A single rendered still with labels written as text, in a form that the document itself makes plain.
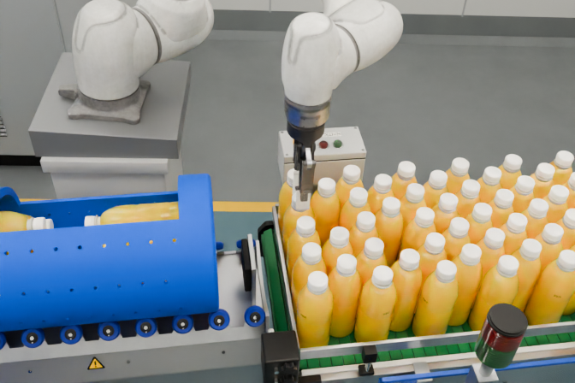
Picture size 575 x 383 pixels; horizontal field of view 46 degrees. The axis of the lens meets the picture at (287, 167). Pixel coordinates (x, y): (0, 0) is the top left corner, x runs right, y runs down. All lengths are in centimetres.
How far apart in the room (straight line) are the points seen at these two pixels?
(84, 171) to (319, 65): 81
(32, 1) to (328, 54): 177
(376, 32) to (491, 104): 254
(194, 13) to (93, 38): 26
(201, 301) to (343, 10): 61
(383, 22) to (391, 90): 245
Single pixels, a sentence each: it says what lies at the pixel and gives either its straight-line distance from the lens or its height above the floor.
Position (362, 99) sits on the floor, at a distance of 367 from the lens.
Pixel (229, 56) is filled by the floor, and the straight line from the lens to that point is 396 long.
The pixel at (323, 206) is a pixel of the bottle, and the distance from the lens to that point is 152.
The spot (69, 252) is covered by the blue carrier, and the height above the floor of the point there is 120.
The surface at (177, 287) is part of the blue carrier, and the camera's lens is 130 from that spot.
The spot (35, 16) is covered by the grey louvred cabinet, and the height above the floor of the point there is 81.
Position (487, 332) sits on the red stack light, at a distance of 117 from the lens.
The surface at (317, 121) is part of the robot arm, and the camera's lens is 129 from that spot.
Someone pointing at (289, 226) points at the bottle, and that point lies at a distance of 150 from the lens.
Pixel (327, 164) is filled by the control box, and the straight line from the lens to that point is 163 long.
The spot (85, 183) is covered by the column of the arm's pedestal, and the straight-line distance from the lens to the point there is 185.
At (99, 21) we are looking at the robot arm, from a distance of 166.
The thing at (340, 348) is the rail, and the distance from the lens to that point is 141.
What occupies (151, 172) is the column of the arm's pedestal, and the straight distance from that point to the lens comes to 177.
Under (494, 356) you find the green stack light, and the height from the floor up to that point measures 119.
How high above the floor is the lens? 215
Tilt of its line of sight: 42 degrees down
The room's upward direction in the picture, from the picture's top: 3 degrees clockwise
